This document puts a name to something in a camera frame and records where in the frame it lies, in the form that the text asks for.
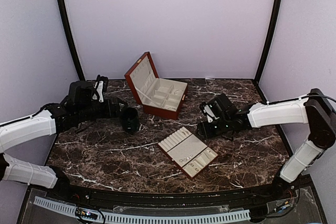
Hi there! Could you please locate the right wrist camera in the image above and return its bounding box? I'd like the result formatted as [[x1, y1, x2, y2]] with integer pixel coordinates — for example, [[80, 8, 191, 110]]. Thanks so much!
[[199, 102, 219, 123]]

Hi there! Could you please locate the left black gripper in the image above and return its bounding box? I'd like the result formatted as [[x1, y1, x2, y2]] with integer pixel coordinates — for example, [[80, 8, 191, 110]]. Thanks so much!
[[77, 98, 128, 123]]

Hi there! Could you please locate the left black frame post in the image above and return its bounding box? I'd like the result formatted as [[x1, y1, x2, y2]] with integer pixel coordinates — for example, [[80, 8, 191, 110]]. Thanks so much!
[[57, 0, 85, 81]]

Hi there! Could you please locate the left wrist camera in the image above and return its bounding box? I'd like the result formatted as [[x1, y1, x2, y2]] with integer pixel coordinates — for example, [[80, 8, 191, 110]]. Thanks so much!
[[92, 75, 109, 103]]

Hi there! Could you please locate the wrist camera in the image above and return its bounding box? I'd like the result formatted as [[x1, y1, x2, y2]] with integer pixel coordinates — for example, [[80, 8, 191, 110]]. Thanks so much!
[[92, 75, 109, 103], [199, 102, 219, 123]]

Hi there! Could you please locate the black frame post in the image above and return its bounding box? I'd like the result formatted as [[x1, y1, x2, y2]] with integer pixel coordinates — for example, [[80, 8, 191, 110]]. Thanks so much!
[[57, 0, 85, 81], [254, 0, 281, 85]]

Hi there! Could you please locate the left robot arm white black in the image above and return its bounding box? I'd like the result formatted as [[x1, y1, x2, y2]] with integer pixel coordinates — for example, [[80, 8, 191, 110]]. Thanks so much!
[[1, 76, 128, 201]]

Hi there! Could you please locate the right black frame post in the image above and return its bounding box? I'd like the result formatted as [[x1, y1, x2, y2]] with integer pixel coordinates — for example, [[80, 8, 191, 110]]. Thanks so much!
[[254, 0, 281, 85]]

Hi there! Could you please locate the black front table rail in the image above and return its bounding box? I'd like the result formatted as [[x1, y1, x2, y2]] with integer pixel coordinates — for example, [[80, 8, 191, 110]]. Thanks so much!
[[31, 175, 313, 209]]

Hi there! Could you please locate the red wooden jewelry box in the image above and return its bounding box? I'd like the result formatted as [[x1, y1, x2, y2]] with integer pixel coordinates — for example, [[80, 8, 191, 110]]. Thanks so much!
[[124, 52, 188, 120]]

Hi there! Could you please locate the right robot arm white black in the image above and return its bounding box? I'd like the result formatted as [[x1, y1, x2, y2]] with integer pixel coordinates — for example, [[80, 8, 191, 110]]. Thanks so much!
[[197, 88, 335, 200]]

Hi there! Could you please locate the white slotted cable duct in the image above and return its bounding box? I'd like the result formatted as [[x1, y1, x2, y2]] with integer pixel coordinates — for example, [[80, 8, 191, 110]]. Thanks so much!
[[33, 196, 251, 223]]

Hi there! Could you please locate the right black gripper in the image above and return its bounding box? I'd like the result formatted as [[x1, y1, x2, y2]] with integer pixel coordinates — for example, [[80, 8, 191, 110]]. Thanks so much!
[[195, 115, 232, 140]]

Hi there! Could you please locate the dark green cup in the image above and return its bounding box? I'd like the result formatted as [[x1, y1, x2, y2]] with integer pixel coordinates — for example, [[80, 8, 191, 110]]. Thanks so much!
[[119, 107, 140, 134]]

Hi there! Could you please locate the red jewelry tray cream insert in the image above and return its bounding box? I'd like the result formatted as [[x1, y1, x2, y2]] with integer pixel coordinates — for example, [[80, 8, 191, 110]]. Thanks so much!
[[158, 127, 218, 179]]

